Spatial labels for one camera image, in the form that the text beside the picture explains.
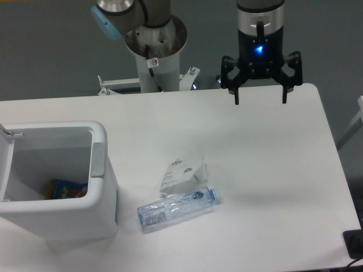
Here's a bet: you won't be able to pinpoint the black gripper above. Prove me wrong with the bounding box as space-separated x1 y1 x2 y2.
220 27 304 105

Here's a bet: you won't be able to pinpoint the clear plastic bottle blue cap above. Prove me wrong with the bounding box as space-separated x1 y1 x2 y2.
137 186 221 232

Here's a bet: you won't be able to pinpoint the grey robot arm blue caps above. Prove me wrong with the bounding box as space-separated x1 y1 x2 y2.
91 1 303 102

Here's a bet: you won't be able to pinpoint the white trash can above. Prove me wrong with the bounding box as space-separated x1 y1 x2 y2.
1 121 119 241

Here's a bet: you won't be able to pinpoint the black device at table corner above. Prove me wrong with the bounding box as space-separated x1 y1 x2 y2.
343 229 362 259

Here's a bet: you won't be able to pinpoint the colourful snack wrapper in bin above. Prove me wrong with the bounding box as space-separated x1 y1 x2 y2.
43 179 88 200

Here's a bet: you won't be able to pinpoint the white metal base bracket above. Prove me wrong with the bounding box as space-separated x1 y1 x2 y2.
97 66 222 96

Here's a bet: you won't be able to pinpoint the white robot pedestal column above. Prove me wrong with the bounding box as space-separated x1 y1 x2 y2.
124 15 187 91

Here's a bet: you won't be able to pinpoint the black cable on pedestal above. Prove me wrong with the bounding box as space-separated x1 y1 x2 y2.
145 44 164 93

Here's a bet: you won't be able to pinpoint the white frame at right edge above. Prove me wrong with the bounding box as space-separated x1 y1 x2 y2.
336 96 362 150

